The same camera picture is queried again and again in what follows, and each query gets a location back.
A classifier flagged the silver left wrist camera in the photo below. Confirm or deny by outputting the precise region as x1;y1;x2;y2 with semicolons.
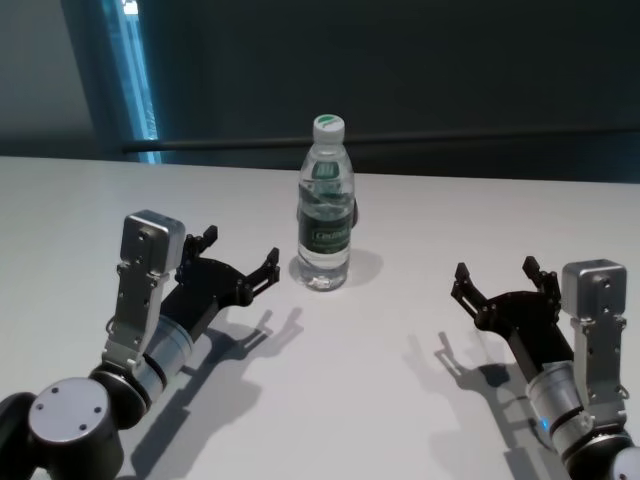
102;209;187;369

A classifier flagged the grey handrail bar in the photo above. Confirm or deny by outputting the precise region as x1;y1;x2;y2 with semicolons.
122;127;640;152

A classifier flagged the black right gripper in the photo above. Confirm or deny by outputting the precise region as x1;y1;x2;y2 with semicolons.
450;255;576;384

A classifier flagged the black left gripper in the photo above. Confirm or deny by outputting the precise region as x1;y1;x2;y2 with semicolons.
163;225;281;346

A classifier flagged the clear water bottle green label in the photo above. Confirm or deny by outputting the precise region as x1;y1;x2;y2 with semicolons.
294;113;357;291

